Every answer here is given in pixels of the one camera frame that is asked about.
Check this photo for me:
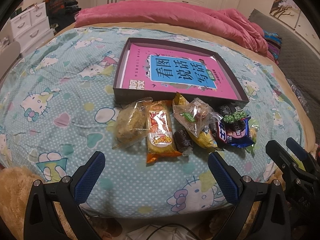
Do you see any clear-wrapped red candy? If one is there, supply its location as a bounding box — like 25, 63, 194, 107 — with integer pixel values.
172, 94, 223, 138

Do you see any white drawer chest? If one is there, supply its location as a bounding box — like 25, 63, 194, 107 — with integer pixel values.
10, 2, 54, 56

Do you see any Hello Kitty blue quilt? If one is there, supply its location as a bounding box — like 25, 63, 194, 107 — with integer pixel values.
1, 27, 305, 218

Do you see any clear-wrapped crumbly pastry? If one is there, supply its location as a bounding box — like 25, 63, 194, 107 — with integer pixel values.
112, 97, 153, 149

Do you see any yellow snack packet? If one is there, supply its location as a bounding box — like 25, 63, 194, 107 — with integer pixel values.
174, 92, 218, 150

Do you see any blue Oreo packet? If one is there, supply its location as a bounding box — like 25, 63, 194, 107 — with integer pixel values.
226, 116, 255, 148

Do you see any dark clothes pile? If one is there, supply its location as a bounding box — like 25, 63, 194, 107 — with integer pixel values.
43, 0, 81, 33

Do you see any small dark brown candy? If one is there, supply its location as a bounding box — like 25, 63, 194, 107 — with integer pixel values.
174, 129, 194, 156

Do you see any grey quilted headboard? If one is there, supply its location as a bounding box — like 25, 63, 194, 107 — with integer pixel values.
249, 9, 319, 138

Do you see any pink Chinese workbook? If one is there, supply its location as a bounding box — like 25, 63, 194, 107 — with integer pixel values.
116, 42, 240, 100

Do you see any striped colourful cloth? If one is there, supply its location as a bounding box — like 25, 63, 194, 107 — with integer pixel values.
264, 30, 282, 64

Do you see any orange cake bar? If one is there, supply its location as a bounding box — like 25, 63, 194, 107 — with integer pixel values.
146, 100, 182, 164

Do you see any black green-pea snack packet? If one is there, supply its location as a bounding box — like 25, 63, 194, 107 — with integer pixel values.
217, 102, 248, 124

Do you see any green yellow snack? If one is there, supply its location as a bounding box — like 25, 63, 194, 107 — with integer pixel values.
245, 118, 260, 157

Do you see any pink blanket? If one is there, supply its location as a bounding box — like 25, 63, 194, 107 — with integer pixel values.
75, 0, 277, 62

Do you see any tree wall painting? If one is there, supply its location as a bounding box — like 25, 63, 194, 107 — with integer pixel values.
269, 0, 301, 29

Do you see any dark shallow box tray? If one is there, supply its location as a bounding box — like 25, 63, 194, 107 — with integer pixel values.
113, 38, 249, 108

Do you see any snickers chocolate bar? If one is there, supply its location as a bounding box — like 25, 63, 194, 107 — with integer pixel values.
209, 121, 232, 148

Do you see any black cable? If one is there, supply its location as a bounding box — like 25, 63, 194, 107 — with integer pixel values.
139, 223, 201, 240

